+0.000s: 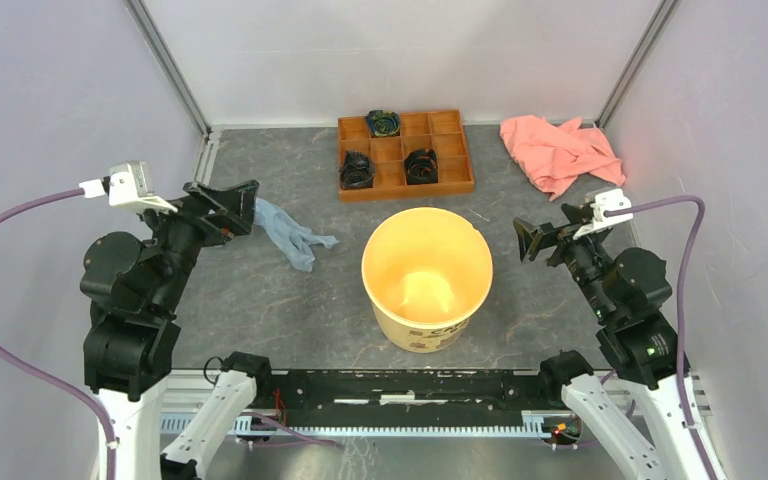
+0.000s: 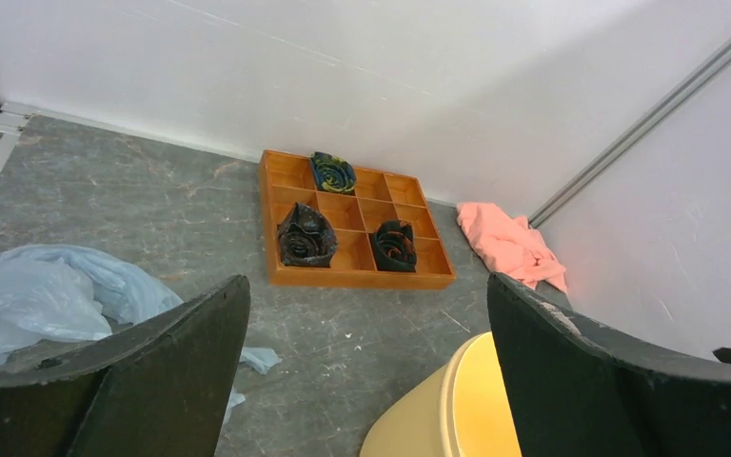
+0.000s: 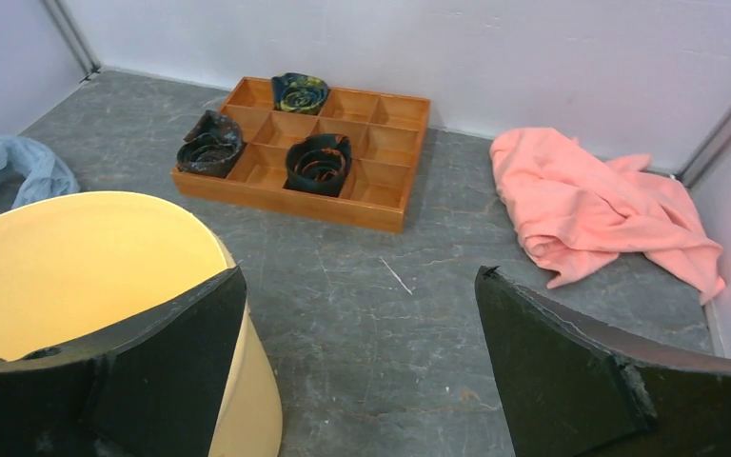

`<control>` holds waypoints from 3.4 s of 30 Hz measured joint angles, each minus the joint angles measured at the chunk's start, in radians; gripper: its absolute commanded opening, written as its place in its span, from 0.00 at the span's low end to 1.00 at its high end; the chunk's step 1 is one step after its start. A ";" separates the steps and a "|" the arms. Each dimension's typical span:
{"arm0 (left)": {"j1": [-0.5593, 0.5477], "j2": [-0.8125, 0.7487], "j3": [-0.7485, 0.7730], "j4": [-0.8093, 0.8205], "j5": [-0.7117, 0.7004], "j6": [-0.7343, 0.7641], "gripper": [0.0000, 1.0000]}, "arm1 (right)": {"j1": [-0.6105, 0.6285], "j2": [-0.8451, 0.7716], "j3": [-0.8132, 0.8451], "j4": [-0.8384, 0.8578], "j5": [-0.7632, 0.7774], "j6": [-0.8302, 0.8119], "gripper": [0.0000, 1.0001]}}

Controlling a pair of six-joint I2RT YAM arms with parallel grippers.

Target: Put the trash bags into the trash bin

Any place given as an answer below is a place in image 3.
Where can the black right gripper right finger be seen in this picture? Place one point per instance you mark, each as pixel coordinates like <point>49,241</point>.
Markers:
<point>572,385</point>

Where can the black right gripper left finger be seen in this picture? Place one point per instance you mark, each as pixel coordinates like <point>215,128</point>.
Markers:
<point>149,385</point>

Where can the translucent blue trash bag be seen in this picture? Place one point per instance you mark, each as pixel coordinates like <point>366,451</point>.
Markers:
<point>45,174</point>

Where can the yellow plastic trash bin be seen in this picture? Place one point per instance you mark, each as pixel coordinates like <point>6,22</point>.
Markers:
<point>73,265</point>

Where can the pink cloth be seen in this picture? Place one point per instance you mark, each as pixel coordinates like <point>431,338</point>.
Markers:
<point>575,213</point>

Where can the rolled tie dark blue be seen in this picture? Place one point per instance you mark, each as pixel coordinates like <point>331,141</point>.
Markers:
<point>213,147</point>

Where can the rolled tie black orange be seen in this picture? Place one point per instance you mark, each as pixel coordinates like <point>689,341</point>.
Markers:
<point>319,165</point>

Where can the wooden compartment tray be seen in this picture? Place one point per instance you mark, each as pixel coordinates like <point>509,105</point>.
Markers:
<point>353,163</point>

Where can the rolled tie blue yellow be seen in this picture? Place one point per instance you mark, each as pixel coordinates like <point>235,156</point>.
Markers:
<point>299,93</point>

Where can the right corner aluminium post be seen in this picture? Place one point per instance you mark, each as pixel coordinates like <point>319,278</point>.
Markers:
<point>707,154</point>

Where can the corner aluminium post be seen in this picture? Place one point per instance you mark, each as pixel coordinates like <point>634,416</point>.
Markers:
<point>74,38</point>
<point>707,154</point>

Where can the left corner aluminium post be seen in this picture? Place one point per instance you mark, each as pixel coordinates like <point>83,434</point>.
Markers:
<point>74,38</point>

